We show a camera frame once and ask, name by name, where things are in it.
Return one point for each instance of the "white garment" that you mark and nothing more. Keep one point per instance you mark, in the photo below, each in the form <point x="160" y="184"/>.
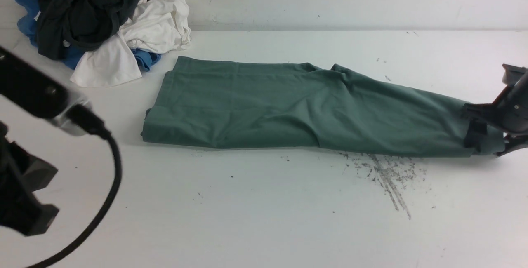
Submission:
<point x="156" y="27"/>

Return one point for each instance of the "dark grey garment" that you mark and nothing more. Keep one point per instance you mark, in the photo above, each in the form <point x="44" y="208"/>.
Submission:
<point x="84" y="24"/>

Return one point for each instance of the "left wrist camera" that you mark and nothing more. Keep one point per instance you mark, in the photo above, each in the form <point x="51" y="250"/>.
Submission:
<point x="46" y="97"/>

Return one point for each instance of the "blue garment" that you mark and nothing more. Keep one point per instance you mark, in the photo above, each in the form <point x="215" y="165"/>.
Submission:
<point x="27" y="25"/>

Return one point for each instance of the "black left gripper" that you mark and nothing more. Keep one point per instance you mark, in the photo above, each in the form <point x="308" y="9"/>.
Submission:
<point x="21" y="174"/>

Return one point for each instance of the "green long-sleeved shirt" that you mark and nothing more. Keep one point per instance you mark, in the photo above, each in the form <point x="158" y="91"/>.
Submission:
<point x="223" y="104"/>

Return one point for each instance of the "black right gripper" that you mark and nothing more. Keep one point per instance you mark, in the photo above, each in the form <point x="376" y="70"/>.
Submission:
<point x="508" y="113"/>

